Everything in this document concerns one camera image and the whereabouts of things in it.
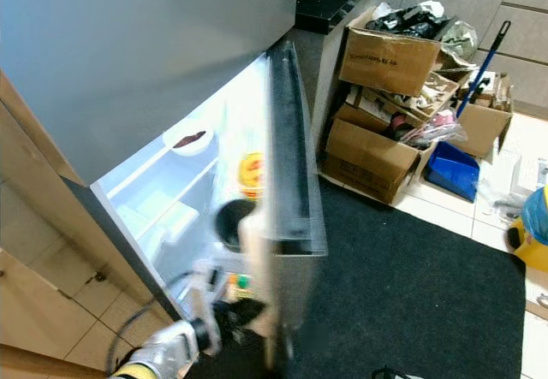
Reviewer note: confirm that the black plastic bags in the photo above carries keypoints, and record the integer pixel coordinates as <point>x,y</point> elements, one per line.
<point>407,21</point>

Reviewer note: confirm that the silver fridge door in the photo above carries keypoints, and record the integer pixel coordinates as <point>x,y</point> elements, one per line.
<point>295,174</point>

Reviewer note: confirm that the clear plastic bag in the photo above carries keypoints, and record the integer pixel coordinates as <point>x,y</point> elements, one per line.
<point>509,186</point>

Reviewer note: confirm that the open cluttered cardboard box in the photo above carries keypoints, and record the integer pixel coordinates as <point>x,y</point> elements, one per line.
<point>419,97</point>

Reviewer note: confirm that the blue dustpan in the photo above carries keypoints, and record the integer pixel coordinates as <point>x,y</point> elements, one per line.
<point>452,174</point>

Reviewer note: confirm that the plain cardboard box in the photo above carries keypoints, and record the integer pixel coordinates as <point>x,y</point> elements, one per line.
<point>484,127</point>
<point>364,161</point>

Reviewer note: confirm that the yellow and blue vacuum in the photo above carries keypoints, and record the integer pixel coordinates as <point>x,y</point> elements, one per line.
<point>533,229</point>

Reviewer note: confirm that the pink plastic bag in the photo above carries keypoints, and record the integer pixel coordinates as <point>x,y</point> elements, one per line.
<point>432,129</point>

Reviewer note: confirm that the dark round bowl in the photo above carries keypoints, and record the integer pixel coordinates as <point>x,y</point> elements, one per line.
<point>233,225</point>

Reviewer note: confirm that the silver fridge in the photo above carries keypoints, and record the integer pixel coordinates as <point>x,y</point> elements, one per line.
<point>137,54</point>

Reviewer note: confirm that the printed cardboard box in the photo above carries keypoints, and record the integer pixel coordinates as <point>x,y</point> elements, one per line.
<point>387,61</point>

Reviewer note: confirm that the yellow cup noodle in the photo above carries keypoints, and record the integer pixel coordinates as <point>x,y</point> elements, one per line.
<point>252,174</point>

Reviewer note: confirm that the white bowl with dark food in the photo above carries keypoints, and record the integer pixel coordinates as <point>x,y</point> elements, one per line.
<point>188,141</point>

